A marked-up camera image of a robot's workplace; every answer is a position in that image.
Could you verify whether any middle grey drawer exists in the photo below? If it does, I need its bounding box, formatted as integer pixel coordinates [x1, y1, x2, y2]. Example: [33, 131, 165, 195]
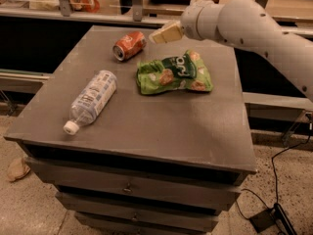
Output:
[56, 192, 218, 234]

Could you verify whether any top grey drawer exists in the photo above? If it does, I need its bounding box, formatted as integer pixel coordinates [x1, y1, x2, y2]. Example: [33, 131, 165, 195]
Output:
[26, 157, 240, 211]

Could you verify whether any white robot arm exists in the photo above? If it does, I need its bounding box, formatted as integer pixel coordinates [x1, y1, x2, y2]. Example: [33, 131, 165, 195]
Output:
[149, 0, 313, 100]

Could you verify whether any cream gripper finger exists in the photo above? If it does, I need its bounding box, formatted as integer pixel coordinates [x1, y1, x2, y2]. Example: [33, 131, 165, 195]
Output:
[149, 21, 184, 44]

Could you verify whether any grey drawer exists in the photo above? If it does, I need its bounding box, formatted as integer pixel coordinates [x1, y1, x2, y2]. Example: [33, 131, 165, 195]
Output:
[26, 157, 240, 211]
[74, 211, 205, 235]
[56, 192, 218, 234]

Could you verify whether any bottom grey drawer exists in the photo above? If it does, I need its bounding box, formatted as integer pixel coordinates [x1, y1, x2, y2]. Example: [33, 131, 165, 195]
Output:
[74, 211, 205, 235]

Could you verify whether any green chip bag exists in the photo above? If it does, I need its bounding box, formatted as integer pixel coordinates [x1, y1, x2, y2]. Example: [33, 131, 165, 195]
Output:
[136, 50, 213, 95]

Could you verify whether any clear plastic water bottle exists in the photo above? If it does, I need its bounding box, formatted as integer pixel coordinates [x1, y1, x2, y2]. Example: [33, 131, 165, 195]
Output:
[64, 70, 117, 135]

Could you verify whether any grey drawer cabinet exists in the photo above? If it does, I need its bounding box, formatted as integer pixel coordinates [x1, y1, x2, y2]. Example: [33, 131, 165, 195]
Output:
[3, 24, 258, 235]

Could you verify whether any black power cable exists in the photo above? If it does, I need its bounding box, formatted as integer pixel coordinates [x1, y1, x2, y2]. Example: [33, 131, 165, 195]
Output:
[235, 115, 313, 221]

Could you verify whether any crumpled brown paper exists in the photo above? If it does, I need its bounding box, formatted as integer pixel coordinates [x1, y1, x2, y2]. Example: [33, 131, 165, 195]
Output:
[7, 158, 30, 182]

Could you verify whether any red coke can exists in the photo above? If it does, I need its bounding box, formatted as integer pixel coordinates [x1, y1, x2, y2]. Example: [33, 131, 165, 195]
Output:
[112, 31, 147, 62]

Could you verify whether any black power strip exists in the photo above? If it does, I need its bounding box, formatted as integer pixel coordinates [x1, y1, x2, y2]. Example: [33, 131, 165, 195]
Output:
[274, 203, 297, 235]

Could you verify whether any long grey counter shelf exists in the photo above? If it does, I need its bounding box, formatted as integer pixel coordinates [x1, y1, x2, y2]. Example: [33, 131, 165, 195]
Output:
[0, 0, 313, 37]

